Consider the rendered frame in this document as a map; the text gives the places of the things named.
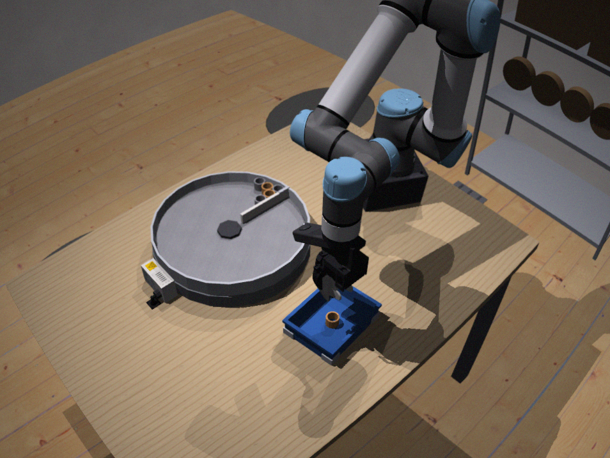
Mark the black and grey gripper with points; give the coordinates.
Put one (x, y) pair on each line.
(339, 260)

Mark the blue open-top crate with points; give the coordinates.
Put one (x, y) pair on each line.
(306, 323)

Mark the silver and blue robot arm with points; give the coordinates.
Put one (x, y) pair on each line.
(466, 29)

